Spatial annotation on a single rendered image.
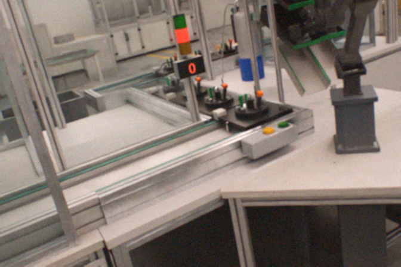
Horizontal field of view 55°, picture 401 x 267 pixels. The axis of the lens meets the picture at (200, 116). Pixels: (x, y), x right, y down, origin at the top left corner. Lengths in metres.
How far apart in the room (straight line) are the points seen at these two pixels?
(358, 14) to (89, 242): 1.05
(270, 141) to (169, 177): 0.38
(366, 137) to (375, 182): 0.22
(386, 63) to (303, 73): 1.37
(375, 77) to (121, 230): 2.21
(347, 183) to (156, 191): 0.60
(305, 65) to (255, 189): 0.72
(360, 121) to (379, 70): 1.61
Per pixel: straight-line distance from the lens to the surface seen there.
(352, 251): 1.69
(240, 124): 1.53
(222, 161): 1.40
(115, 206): 1.28
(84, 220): 1.28
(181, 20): 1.55
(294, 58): 1.81
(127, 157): 1.53
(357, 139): 1.46
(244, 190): 1.30
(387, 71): 3.09
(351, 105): 1.41
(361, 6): 1.27
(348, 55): 1.40
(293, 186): 1.29
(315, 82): 1.77
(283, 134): 1.45
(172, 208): 1.28
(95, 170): 1.51
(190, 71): 1.57
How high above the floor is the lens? 1.51
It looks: 18 degrees down
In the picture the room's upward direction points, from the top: 11 degrees counter-clockwise
